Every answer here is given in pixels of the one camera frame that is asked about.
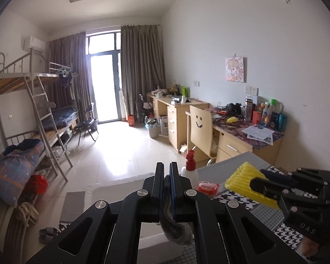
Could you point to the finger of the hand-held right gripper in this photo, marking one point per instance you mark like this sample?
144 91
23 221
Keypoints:
266 187
280 178

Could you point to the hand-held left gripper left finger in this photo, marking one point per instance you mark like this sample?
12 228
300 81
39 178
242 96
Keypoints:
158 187

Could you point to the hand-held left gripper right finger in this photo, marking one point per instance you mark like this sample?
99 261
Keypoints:
177 192

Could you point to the yellow ribbed sponge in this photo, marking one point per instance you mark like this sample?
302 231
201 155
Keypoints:
242 181

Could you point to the grey knit sock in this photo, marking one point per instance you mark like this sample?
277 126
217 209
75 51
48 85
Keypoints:
173 231

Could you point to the person's right hand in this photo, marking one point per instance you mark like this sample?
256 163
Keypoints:
309 250

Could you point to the houndstooth tablecloth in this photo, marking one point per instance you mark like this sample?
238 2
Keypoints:
288 233

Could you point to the white bottle with red pump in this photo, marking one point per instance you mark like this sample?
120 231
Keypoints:
189 170

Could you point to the red snack packet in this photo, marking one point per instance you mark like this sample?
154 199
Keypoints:
207 188

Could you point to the printed papers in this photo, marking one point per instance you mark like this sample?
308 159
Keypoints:
258 133

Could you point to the wooden desk with patterned top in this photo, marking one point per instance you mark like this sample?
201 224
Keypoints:
233 148

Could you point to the white bucket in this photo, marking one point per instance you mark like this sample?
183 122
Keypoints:
153 130

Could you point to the white carton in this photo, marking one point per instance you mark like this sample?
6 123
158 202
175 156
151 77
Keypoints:
163 125

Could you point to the row of toiletry bottles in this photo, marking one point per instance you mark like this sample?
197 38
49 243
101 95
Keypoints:
266 115

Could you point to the wooden chair with smiley face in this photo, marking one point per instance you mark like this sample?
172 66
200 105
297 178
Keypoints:
200 132

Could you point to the orange bag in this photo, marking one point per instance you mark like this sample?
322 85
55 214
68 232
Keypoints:
131 121

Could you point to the yellow desk item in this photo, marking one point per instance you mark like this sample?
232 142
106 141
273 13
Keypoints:
232 120

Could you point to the black bag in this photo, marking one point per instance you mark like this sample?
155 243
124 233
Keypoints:
140 108

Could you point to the black rounded object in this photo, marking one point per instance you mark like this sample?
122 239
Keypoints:
234 107

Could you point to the black folding chair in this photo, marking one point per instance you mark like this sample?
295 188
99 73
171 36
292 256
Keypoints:
86 123

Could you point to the clear plastic basin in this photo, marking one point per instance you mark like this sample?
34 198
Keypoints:
57 152

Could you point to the glass balcony door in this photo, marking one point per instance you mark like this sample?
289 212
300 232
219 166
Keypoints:
106 82

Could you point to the red plastic bag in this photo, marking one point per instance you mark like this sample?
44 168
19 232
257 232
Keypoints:
40 184

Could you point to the blue mattress bedding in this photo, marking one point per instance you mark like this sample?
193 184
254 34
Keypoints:
63 115

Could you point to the brown curtain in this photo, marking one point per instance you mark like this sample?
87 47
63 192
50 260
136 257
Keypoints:
143 68
68 74

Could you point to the beige crumpled cloth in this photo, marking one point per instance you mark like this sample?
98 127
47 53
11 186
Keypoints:
27 213

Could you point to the blue plaid quilt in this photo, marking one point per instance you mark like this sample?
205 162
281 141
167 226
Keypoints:
16 170

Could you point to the dark hanging clothes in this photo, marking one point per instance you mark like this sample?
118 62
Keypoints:
64 79

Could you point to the metal bunk bed with ladder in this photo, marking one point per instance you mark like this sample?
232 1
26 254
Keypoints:
5 81

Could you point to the white air conditioner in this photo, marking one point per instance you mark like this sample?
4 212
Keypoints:
34 44

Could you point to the white wall socket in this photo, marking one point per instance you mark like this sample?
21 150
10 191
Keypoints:
251 90

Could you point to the cartoon wall picture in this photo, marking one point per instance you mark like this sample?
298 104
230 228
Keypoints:
235 69

